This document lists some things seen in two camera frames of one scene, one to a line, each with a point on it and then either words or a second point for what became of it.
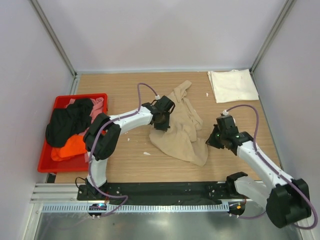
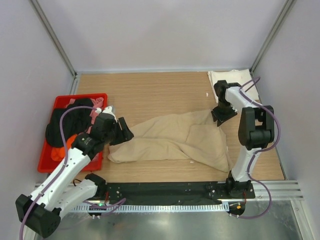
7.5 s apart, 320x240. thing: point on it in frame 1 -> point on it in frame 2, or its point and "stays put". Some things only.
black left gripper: [165, 126] -> [126, 134]
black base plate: [180, 194] stays put
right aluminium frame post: [288, 6] stays put
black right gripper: [211, 140] -> [216, 116]
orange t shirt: [75, 145] stays put
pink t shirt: [97, 107] stays put
